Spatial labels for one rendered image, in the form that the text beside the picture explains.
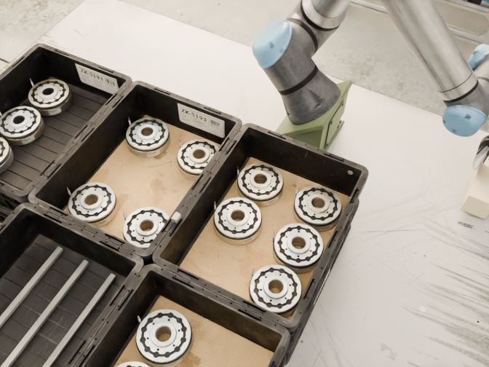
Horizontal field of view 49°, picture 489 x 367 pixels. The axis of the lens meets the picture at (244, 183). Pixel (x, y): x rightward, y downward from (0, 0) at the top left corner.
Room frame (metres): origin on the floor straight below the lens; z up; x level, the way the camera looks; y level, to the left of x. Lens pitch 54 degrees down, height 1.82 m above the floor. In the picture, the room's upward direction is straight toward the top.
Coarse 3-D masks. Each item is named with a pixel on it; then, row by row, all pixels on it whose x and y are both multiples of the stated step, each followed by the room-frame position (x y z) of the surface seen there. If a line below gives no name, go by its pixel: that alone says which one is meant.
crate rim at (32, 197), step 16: (176, 96) 0.90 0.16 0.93; (112, 112) 0.85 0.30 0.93; (208, 112) 0.85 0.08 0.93; (224, 112) 0.85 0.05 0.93; (96, 128) 0.80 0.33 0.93; (80, 144) 0.75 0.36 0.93; (64, 160) 0.71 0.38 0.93; (48, 176) 0.66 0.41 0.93; (32, 192) 0.62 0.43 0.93; (192, 192) 0.63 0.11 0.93; (48, 208) 0.58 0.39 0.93; (176, 208) 0.59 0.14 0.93; (80, 224) 0.55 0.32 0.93; (112, 240) 0.51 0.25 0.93; (160, 240) 0.51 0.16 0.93; (144, 256) 0.48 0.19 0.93
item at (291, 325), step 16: (240, 128) 0.80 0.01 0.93; (256, 128) 0.80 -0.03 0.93; (304, 144) 0.76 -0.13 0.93; (224, 160) 0.71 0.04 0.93; (336, 160) 0.71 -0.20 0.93; (208, 176) 0.67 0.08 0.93; (352, 192) 0.63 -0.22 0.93; (192, 208) 0.59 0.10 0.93; (352, 208) 0.59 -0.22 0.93; (176, 224) 0.55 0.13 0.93; (336, 224) 0.55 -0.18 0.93; (336, 240) 0.51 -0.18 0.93; (160, 256) 0.48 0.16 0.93; (176, 272) 0.44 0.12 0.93; (320, 272) 0.45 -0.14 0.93; (208, 288) 0.41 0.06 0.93; (240, 304) 0.38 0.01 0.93; (256, 304) 0.38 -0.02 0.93; (304, 304) 0.38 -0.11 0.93; (272, 320) 0.35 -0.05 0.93; (288, 320) 0.35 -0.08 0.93
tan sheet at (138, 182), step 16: (176, 128) 0.89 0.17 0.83; (176, 144) 0.84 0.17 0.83; (112, 160) 0.79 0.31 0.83; (128, 160) 0.79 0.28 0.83; (144, 160) 0.79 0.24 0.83; (160, 160) 0.79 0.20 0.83; (176, 160) 0.79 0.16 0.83; (96, 176) 0.74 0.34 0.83; (112, 176) 0.74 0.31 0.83; (128, 176) 0.74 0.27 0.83; (144, 176) 0.74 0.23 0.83; (160, 176) 0.74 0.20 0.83; (176, 176) 0.74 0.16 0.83; (128, 192) 0.70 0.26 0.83; (144, 192) 0.70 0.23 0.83; (160, 192) 0.70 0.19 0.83; (176, 192) 0.70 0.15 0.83; (128, 208) 0.65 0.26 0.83; (160, 208) 0.65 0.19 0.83; (112, 224) 0.61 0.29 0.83
